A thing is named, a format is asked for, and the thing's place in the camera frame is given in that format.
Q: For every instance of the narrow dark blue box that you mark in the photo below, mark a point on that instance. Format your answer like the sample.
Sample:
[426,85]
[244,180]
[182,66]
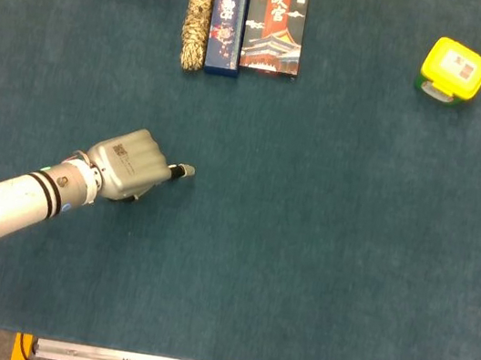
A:
[226,25]

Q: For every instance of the yellow frame bracket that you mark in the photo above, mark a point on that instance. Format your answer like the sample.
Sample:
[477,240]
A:
[16,348]

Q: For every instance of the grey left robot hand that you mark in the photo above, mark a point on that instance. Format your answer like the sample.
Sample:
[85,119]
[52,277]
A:
[132,166]

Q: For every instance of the black red palace print box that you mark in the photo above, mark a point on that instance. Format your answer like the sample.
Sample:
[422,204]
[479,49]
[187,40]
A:
[274,33]

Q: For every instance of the yellow lidded green container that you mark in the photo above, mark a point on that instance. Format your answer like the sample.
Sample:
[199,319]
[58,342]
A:
[456,63]

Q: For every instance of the teal felt table cover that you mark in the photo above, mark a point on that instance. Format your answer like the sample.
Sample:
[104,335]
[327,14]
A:
[307,223]

